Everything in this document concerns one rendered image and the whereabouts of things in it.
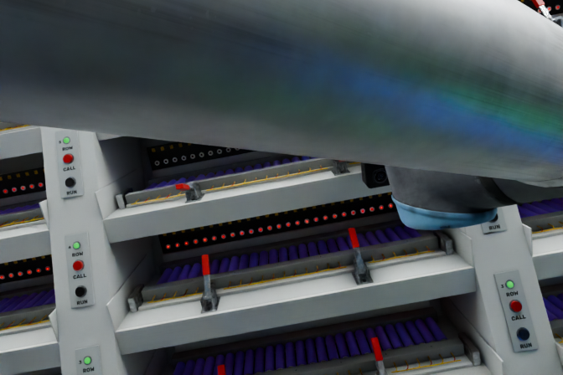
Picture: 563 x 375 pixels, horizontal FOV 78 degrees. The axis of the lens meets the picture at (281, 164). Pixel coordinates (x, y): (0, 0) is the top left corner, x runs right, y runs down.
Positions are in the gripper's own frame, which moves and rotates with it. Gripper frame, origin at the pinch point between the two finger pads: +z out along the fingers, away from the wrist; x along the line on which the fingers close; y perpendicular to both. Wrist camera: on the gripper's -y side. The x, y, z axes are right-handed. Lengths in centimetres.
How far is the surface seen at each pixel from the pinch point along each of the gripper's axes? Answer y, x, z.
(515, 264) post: -26.0, -19.4, -8.1
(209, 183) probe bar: -2.9, 29.4, -3.7
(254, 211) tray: -9.7, 21.5, -7.2
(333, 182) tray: -7.2, 6.9, -8.1
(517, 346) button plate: -38.1, -16.2, -8.2
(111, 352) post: -28, 48, -8
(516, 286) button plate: -29.3, -18.5, -8.3
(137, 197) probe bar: -3.1, 43.1, -3.6
